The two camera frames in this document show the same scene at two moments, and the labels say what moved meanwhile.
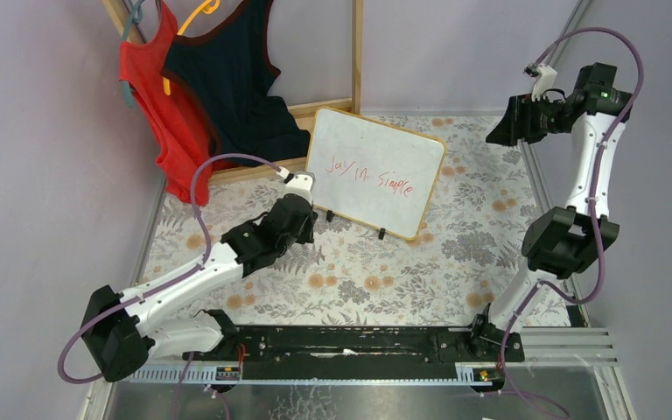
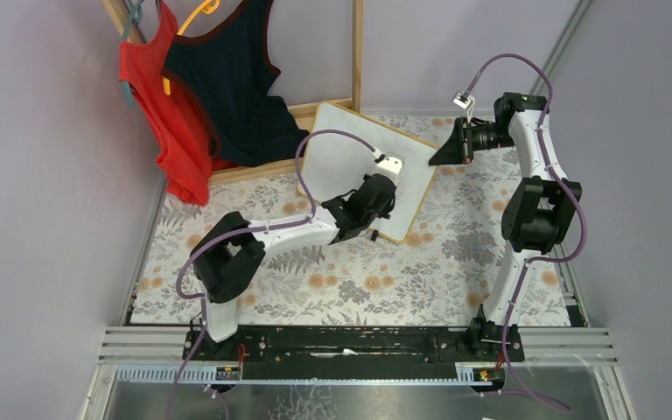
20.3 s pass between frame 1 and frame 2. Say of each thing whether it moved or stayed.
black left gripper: moved
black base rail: stayed
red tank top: stayed
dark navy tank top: stayed
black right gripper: moved
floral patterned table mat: stayed
